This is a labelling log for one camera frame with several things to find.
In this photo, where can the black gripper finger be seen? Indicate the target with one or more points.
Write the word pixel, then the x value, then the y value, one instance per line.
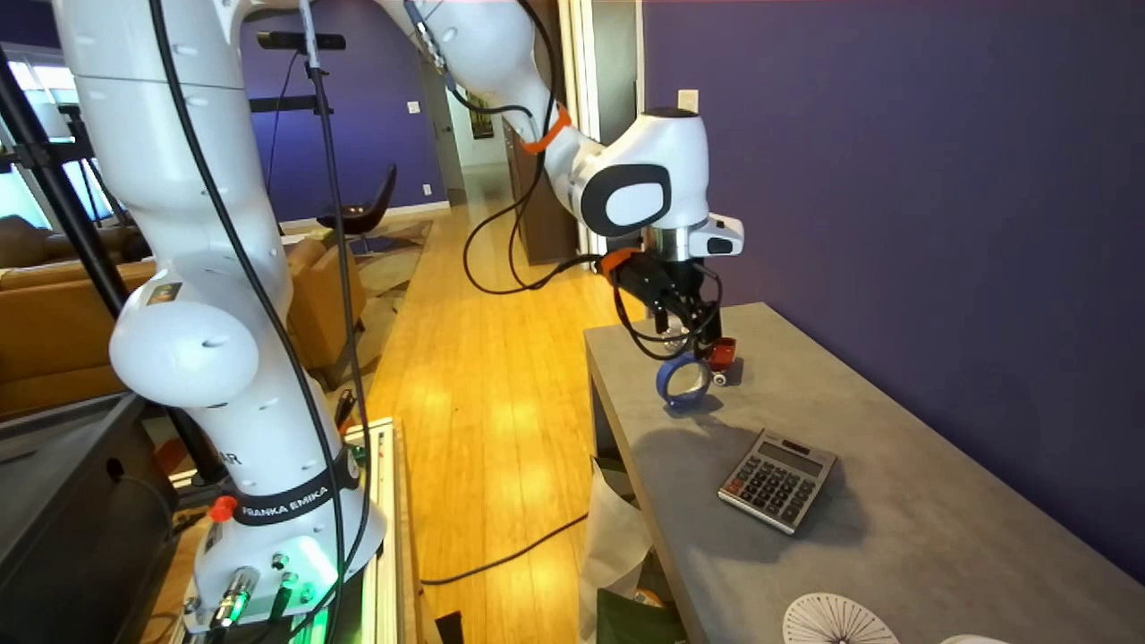
pixel 713 332
pixel 684 341

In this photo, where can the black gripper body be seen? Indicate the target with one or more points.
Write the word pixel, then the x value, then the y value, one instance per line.
pixel 663 288

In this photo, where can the blue masking tape roll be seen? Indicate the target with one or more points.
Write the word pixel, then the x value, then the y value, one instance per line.
pixel 684 391

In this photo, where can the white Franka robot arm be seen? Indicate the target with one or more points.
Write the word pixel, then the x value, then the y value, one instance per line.
pixel 181 146

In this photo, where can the grey desk calculator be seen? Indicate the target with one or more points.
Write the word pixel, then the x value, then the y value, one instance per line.
pixel 775 480

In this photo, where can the white plastic bag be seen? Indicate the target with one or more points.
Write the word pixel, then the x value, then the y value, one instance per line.
pixel 611 549

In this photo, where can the dark green box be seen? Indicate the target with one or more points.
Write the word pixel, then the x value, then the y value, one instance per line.
pixel 632 619

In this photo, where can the black lounge chair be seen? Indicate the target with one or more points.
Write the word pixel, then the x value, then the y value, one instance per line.
pixel 361 208

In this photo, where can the white paper plate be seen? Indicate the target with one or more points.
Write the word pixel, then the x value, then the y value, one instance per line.
pixel 837 623

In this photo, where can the black cabinet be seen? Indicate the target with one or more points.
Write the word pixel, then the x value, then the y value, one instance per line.
pixel 71 524

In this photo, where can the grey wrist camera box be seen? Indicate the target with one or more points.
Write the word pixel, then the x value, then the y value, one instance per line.
pixel 716 237

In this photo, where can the white wall switch plate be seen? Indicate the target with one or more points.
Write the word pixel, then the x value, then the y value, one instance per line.
pixel 688 103

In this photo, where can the black tripod camera stand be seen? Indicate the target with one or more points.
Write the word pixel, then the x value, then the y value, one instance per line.
pixel 320 146

